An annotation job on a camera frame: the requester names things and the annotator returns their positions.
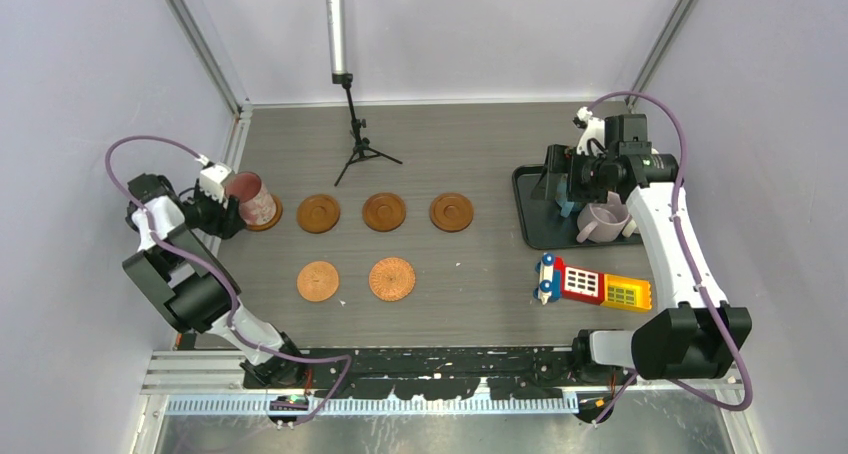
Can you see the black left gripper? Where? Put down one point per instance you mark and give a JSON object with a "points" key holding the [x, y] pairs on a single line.
{"points": [[226, 222]]}

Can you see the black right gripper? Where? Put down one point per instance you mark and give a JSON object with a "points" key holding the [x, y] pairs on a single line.
{"points": [[564, 159]]}

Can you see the pink floral mug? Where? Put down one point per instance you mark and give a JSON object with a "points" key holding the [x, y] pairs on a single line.
{"points": [[253, 196]]}

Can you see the brown wooden coaster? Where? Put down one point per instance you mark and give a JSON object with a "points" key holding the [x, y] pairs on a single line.
{"points": [[318, 213], [270, 220], [451, 212]]}

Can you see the blue mug yellow inside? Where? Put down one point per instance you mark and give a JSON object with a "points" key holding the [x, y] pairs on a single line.
{"points": [[567, 207]]}

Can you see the smooth orange round coaster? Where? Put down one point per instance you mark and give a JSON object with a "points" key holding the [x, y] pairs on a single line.
{"points": [[318, 281]]}

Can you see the dark wooden round coaster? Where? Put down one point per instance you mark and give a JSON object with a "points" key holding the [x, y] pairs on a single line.
{"points": [[384, 212]]}

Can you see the woven rattan round coaster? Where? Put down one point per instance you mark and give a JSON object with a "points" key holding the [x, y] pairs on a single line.
{"points": [[392, 279]]}

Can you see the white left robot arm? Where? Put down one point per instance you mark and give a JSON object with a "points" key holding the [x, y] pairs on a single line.
{"points": [[190, 288]]}

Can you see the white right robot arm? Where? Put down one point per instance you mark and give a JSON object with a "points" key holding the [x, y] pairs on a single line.
{"points": [[696, 333]]}

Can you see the lilac mug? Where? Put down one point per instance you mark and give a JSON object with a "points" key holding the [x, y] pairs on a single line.
{"points": [[602, 222]]}

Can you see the black plastic tray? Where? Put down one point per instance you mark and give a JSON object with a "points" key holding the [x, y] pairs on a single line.
{"points": [[542, 225]]}

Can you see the toy block train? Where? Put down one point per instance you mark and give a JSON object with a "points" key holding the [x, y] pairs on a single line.
{"points": [[558, 280]]}

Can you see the silver microphone on tripod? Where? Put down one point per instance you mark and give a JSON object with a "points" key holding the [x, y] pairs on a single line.
{"points": [[341, 76]]}

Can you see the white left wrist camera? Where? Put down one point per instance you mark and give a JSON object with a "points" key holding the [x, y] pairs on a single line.
{"points": [[213, 180]]}

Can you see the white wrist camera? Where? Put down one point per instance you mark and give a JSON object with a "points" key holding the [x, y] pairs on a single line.
{"points": [[213, 180], [592, 139]]}

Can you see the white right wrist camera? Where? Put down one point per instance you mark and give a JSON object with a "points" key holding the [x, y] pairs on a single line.
{"points": [[592, 139]]}

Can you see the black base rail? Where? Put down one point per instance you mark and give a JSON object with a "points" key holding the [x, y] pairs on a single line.
{"points": [[436, 373]]}

